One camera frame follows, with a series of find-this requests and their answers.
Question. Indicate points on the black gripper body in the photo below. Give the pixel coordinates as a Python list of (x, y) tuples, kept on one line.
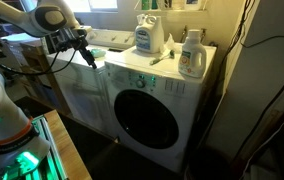
[(69, 40)]

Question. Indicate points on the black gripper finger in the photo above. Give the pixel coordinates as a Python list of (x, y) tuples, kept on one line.
[(86, 57), (90, 57)]

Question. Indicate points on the white front-load washing machine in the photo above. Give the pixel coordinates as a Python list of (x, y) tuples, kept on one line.
[(185, 100)]

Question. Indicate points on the white top-load washing machine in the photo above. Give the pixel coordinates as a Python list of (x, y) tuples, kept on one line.
[(82, 96)]

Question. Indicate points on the small teal soap piece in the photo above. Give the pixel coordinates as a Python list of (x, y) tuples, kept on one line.
[(98, 53)]

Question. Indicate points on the wooden cabinet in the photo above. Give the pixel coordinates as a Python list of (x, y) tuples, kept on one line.
[(38, 66)]

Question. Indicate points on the bright window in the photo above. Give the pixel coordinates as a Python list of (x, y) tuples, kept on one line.
[(95, 4)]

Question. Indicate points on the large white detergent jug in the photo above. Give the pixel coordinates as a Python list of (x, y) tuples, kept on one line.
[(149, 35)]

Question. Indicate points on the green bottle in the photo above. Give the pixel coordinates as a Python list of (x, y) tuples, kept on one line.
[(145, 4)]

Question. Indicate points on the white crumpled cloth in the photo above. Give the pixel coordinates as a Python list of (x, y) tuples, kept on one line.
[(170, 43)]

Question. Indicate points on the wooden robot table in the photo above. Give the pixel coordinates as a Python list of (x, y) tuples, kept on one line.
[(65, 146)]

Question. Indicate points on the metal water valve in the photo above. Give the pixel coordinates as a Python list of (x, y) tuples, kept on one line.
[(184, 34), (203, 34)]

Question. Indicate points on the small white detergent bottle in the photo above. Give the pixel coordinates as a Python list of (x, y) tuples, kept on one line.
[(192, 56)]

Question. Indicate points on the white wall shelf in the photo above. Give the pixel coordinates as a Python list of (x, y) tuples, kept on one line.
[(172, 11)]

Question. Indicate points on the aluminium frame rail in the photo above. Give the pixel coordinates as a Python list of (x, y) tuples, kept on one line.
[(50, 146)]

